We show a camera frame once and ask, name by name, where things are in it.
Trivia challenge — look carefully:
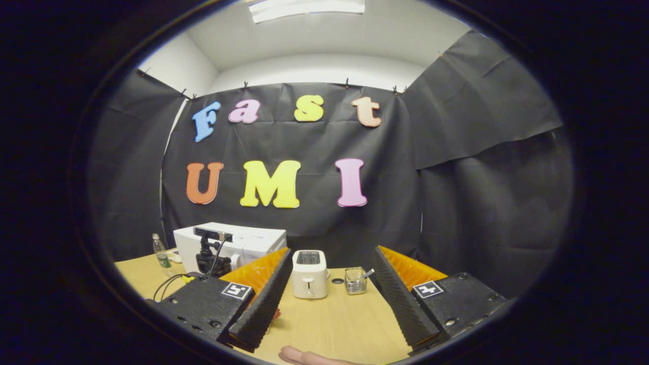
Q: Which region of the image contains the black cable with yellow plug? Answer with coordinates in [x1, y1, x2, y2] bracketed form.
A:
[152, 237, 230, 303]

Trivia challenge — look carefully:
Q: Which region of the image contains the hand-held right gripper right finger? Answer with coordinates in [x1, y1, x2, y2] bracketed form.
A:
[369, 245, 509, 355]

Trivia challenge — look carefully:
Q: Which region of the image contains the wire mesh cutlery holder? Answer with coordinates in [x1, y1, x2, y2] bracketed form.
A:
[344, 267, 368, 296]

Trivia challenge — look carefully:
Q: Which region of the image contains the ceiling light panel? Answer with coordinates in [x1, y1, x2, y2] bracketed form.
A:
[247, 0, 366, 24]

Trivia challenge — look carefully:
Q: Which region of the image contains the white microwave oven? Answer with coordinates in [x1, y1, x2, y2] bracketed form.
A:
[173, 222, 287, 275]

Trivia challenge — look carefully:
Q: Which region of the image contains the black backdrop cloth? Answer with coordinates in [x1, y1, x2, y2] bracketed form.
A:
[86, 30, 576, 300]

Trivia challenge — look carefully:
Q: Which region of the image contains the white toaster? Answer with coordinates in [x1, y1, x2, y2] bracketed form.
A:
[291, 249, 331, 300]

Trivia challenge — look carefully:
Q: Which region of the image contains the clear plastic water bottle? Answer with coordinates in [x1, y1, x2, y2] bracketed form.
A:
[152, 233, 173, 277]

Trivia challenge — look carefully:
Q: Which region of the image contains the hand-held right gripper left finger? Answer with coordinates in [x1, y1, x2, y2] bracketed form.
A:
[151, 247, 294, 353]

